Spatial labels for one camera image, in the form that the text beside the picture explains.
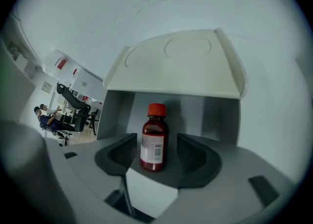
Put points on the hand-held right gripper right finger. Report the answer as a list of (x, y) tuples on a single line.
[(195, 159)]

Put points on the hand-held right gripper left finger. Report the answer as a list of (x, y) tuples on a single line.
[(115, 155)]

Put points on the small brown bottle red cap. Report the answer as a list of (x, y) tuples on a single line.
[(154, 142)]

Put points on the black chair with star base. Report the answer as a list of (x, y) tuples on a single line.
[(94, 120)]

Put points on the black office chair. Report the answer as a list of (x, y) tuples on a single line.
[(78, 113)]

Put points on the clear plastic wrapped bundle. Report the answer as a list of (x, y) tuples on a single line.
[(60, 65)]

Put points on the white wall switch panel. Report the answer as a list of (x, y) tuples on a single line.
[(47, 87)]

